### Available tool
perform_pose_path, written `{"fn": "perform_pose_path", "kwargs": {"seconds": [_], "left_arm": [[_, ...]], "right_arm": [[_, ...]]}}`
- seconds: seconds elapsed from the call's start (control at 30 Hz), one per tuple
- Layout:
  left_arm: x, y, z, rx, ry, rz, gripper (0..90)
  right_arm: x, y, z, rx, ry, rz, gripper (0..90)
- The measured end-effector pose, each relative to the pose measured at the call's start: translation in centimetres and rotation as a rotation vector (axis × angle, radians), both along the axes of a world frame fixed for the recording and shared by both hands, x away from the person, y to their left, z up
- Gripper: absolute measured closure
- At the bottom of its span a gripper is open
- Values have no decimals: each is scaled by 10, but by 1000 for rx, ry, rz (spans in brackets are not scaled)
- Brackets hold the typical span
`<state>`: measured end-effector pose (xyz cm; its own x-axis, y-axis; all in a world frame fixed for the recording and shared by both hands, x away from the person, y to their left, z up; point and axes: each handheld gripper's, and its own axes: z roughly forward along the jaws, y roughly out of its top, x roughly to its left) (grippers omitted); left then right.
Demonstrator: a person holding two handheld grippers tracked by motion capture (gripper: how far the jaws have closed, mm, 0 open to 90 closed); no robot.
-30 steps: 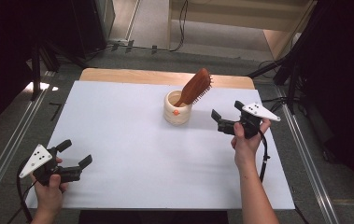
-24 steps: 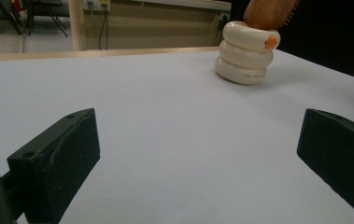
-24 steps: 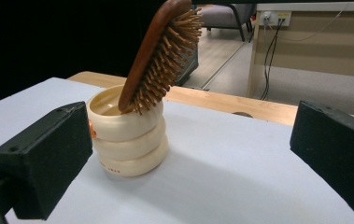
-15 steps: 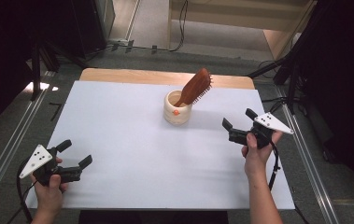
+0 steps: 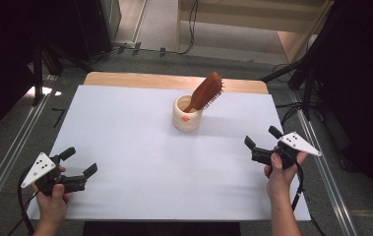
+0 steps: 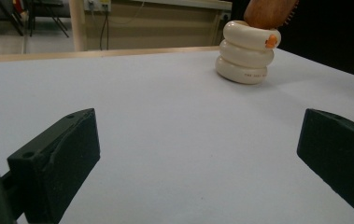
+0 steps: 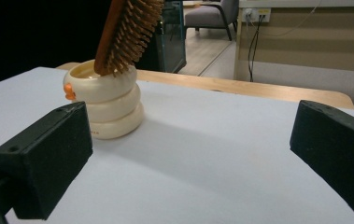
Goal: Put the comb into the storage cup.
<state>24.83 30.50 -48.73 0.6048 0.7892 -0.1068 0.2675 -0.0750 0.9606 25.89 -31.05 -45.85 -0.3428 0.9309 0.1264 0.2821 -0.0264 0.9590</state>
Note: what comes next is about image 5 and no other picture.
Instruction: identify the silver metal floor rail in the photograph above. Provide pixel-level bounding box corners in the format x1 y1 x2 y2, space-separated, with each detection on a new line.
0 74 60 228
287 88 359 236

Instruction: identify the cream cup with orange dot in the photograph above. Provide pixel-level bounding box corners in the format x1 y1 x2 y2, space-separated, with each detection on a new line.
171 94 204 133

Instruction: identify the person's right hand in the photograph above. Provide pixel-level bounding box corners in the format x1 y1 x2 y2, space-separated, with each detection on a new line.
263 146 309 202

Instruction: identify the black metal stand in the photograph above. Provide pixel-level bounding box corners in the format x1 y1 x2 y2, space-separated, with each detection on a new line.
30 42 93 107
260 48 320 122

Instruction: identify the brown wooden hairbrush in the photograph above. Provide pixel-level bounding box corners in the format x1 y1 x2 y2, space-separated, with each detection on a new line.
183 71 225 114

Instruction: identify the black hanging cable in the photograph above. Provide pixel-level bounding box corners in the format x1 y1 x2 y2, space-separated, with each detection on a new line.
177 0 200 56

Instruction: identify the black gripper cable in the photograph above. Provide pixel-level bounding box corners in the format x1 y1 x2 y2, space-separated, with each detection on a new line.
8 167 36 236
290 161 328 236

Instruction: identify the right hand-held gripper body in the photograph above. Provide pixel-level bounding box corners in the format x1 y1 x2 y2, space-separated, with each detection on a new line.
251 131 323 171

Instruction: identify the white table mat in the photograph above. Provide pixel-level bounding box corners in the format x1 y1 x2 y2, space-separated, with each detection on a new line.
26 84 312 222

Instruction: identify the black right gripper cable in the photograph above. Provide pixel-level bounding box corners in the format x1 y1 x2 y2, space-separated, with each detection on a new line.
290 161 328 236

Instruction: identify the beige wooden frame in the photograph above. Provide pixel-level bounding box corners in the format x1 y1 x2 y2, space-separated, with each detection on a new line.
176 0 336 65

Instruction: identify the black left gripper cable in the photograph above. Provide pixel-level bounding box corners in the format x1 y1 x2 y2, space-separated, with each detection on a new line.
8 167 36 236

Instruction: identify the black floor cable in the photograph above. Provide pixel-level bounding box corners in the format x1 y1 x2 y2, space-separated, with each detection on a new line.
274 100 306 127

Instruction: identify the black cabinet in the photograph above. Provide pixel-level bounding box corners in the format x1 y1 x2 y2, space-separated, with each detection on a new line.
72 0 114 62

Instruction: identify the person's dark clothing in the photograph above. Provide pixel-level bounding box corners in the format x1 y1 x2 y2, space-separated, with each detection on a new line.
82 221 242 236

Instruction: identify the person's left hand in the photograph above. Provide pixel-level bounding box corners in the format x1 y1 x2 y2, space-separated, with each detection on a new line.
31 182 74 226

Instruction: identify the dark curtain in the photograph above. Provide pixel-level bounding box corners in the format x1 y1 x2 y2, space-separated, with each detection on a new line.
308 0 373 217
0 0 80 148

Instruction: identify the light wooden table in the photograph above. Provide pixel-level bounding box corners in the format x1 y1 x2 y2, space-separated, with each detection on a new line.
84 71 270 95

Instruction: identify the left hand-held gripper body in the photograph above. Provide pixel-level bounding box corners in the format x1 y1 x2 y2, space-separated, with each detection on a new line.
20 151 88 198

